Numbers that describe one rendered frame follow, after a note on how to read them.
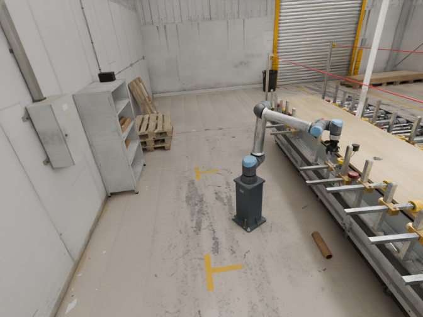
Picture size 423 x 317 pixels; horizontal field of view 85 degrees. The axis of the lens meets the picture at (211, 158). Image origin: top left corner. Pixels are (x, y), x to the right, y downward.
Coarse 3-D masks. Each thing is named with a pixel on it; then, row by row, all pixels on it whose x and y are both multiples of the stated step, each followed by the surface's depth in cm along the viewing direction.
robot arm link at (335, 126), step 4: (332, 120) 198; (336, 120) 198; (340, 120) 198; (332, 124) 198; (336, 124) 195; (340, 124) 194; (332, 128) 198; (336, 128) 196; (340, 128) 196; (332, 132) 200; (336, 132) 198; (340, 132) 198
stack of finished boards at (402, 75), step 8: (384, 72) 864; (392, 72) 853; (400, 72) 843; (408, 72) 835; (416, 72) 825; (352, 80) 820; (360, 80) 788; (376, 80) 796; (384, 80) 799; (392, 80) 804; (400, 80) 808
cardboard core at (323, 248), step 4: (316, 232) 255; (316, 236) 251; (320, 236) 250; (316, 240) 249; (320, 240) 245; (320, 244) 242; (324, 244) 241; (320, 248) 240; (324, 248) 236; (328, 248) 236; (324, 252) 234; (328, 252) 232; (324, 256) 233; (328, 256) 236; (332, 256) 232
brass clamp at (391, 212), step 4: (380, 200) 164; (380, 204) 164; (384, 204) 161; (388, 204) 159; (392, 204) 158; (388, 208) 157; (392, 208) 155; (388, 212) 157; (392, 212) 155; (396, 212) 155
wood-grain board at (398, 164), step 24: (312, 96) 433; (312, 120) 326; (360, 120) 314; (360, 144) 254; (384, 144) 250; (408, 144) 246; (360, 168) 213; (384, 168) 210; (408, 168) 207; (384, 192) 182; (408, 192) 179
